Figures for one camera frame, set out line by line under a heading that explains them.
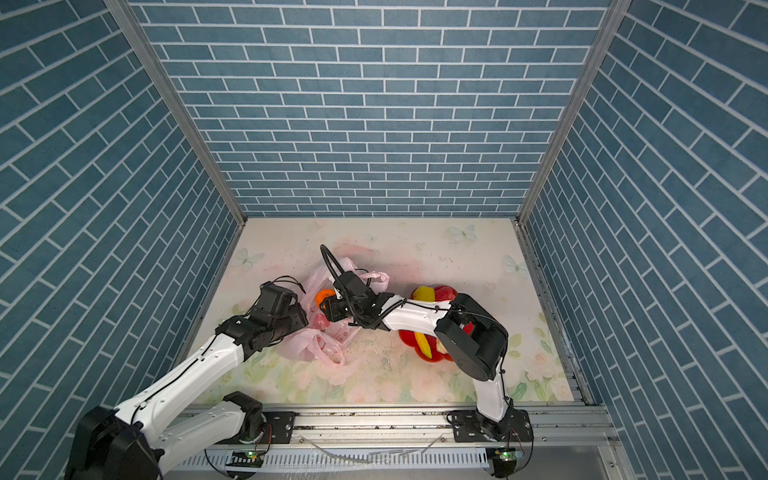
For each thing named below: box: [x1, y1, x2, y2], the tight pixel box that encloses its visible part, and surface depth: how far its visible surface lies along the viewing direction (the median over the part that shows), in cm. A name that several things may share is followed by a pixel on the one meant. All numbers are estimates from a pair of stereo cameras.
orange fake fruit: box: [315, 288, 336, 307], surface depth 87 cm
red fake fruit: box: [434, 285, 458, 302], surface depth 93 cm
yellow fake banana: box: [414, 332, 432, 359], surface depth 86 cm
